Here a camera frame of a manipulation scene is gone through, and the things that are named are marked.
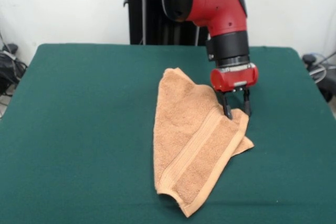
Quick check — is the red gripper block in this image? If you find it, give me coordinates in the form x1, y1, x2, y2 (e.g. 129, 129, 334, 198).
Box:
209, 63, 259, 120

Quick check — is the tan terry towel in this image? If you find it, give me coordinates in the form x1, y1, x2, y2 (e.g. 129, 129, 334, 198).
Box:
153, 68, 255, 219

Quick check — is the dark green table cloth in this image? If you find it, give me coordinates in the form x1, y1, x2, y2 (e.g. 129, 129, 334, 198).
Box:
0, 43, 336, 224

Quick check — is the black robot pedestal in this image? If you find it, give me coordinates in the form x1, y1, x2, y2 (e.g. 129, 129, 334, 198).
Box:
122, 0, 212, 46

